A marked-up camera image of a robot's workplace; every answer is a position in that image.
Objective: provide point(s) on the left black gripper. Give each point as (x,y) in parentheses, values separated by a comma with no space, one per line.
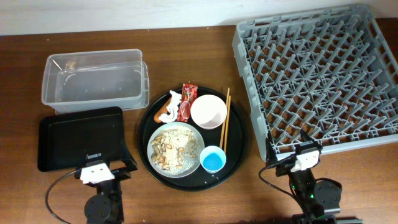
(125,172)

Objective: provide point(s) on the grey plate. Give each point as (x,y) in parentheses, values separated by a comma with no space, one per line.
(192,161)

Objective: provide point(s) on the light blue cup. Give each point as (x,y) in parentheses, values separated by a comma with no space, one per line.
(212,159)

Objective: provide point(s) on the white pink bowl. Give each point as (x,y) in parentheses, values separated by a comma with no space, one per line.
(208,111)

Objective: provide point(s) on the white tissue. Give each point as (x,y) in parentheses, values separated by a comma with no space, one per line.
(172,108)

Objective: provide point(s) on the peanuts and rice scraps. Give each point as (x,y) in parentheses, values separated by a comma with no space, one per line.
(174,149)

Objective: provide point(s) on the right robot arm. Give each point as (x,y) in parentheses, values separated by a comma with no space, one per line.
(319,199)

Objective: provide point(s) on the wooden chopstick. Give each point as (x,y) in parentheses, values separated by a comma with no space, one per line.
(224,122)
(227,125)

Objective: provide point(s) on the orange sausage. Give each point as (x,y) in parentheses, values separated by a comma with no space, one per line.
(163,110)

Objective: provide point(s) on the clear plastic bin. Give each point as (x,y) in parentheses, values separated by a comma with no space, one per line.
(83,81)

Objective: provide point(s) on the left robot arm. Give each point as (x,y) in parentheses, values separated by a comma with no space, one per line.
(107,205)

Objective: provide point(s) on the red snack wrapper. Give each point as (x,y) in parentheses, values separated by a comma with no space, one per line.
(189,95)

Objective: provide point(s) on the grey dishwasher rack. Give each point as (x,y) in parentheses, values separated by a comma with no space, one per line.
(329,72)

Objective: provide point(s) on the black rectangular tray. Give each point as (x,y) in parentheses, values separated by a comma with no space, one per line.
(66,140)

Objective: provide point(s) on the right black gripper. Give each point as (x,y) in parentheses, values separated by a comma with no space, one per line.
(285,167)

